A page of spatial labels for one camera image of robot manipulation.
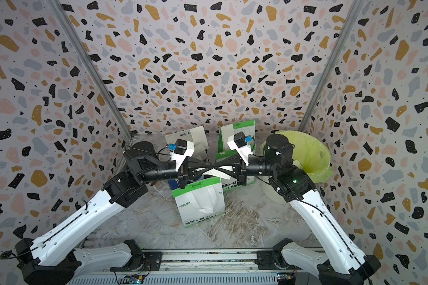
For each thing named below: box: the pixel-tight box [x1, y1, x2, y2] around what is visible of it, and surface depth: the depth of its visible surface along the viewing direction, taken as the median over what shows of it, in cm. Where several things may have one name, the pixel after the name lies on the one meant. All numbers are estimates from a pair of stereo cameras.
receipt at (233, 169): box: [193, 163, 241, 184], surface depth 54 cm
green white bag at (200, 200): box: [171, 176, 226, 228], surface depth 73 cm
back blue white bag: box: [165, 130, 194, 146], surface depth 89 cm
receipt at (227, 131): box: [220, 124, 235, 151], surface depth 94 cm
